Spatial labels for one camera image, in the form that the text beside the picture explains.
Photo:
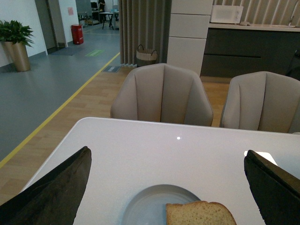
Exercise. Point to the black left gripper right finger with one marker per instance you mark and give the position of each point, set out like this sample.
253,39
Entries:
275,191

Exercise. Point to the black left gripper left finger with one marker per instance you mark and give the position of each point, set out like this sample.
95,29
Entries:
53,199

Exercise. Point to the slice of brown bread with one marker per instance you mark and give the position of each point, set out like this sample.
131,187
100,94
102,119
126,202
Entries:
198,213

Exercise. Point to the light blue round plate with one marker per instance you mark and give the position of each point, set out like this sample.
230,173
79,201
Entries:
148,207

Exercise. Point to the beige upholstered chair right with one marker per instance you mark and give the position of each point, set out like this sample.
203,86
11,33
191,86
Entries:
262,101

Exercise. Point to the beige upholstered chair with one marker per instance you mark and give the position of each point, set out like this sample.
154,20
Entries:
262,101
163,93

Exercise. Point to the beige upholstered chair left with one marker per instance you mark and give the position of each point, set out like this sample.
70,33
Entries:
163,93

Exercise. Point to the dark grey kitchen counter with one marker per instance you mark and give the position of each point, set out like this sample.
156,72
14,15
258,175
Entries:
238,50

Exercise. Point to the gold plant pot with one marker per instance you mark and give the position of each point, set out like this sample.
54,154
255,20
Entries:
19,56

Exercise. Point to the red trash bin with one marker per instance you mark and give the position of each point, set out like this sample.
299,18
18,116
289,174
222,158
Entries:
77,34

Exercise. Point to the green potted plant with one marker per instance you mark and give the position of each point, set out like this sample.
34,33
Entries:
14,31

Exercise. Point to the white microwave oven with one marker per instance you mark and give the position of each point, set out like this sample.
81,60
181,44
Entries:
226,14

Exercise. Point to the white tall cabinet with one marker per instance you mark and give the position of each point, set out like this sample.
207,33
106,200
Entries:
189,23

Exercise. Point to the distant desk with legs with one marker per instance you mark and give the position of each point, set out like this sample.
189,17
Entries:
110,17

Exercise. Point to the beige pleated curtain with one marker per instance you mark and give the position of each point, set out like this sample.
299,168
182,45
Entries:
146,23

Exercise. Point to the woven basket with handles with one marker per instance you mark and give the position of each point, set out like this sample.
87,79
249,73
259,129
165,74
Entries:
145,56

